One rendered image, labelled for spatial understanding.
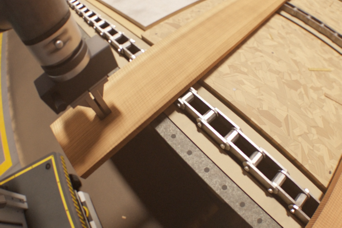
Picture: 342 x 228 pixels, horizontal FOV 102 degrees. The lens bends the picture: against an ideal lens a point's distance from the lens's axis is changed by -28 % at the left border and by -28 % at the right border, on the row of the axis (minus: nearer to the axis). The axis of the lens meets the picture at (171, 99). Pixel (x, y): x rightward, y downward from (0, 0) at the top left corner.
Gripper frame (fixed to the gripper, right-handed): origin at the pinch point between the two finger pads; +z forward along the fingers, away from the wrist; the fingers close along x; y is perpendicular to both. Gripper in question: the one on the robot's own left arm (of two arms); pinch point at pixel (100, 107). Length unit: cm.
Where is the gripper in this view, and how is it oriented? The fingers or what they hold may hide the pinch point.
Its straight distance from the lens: 39.4
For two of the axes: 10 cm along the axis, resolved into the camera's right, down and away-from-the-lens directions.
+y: 7.0, 5.6, -4.5
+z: 0.9, 5.5, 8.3
